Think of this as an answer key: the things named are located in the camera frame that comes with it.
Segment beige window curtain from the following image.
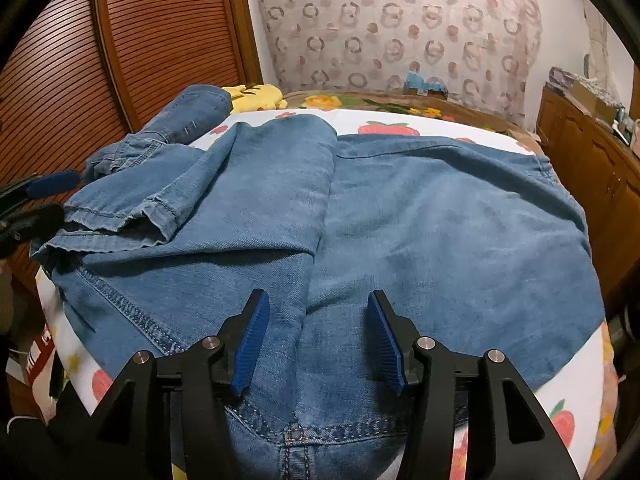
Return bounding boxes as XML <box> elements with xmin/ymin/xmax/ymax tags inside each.
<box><xmin>584</xmin><ymin>2</ymin><xmax>609</xmax><ymax>81</ymax></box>

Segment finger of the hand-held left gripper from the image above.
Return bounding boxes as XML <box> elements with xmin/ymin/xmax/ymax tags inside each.
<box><xmin>0</xmin><ymin>170</ymin><xmax>81</xmax><ymax>208</ymax></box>
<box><xmin>0</xmin><ymin>204</ymin><xmax>66</xmax><ymax>248</ymax></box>

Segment cardboard box with blue packets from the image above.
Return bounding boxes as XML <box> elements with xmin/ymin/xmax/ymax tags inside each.
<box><xmin>404</xmin><ymin>72</ymin><xmax>449</xmax><ymax>99</ymax></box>

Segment wooden sideboard cabinet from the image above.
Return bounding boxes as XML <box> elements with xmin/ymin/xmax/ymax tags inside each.
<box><xmin>536</xmin><ymin>85</ymin><xmax>640</xmax><ymax>306</ymax></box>

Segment yellow plush toy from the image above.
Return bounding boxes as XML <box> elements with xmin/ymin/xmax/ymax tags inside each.
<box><xmin>220</xmin><ymin>82</ymin><xmax>289</xmax><ymax>112</ymax></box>

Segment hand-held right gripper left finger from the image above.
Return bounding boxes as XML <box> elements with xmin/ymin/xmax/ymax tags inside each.
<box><xmin>80</xmin><ymin>288</ymin><xmax>273</xmax><ymax>480</ymax></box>

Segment dark blue denim pants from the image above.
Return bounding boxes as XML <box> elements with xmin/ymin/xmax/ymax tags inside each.
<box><xmin>134</xmin><ymin>85</ymin><xmax>234</xmax><ymax>146</ymax></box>

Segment white strawberry print sheet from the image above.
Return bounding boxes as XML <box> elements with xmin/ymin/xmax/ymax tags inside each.
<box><xmin>35</xmin><ymin>107</ymin><xmax>621</xmax><ymax>480</ymax></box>

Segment cardboard box with patterned cloth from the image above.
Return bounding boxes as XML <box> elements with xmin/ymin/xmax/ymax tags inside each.
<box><xmin>550</xmin><ymin>66</ymin><xmax>624</xmax><ymax>121</ymax></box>

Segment floral blanket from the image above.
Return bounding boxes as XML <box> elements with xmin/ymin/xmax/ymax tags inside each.
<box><xmin>282</xmin><ymin>90</ymin><xmax>546</xmax><ymax>157</ymax></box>

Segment light blue denim pants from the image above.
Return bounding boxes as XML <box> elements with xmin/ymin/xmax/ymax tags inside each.
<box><xmin>30</xmin><ymin>110</ymin><xmax>604</xmax><ymax>480</ymax></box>

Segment red and white bag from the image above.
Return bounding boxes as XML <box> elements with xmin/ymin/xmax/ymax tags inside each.
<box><xmin>27</xmin><ymin>327</ymin><xmax>59</xmax><ymax>376</ymax></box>

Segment sheer circle pattern curtain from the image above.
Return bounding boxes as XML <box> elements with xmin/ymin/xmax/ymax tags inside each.
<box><xmin>255</xmin><ymin>0</ymin><xmax>544</xmax><ymax>121</ymax></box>

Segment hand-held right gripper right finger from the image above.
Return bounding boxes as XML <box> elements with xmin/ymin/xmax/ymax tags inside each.
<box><xmin>366</xmin><ymin>290</ymin><xmax>582</xmax><ymax>480</ymax></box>

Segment wooden louvered wardrobe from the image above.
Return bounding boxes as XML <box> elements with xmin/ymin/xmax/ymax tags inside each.
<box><xmin>0</xmin><ymin>0</ymin><xmax>264</xmax><ymax>311</ymax></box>

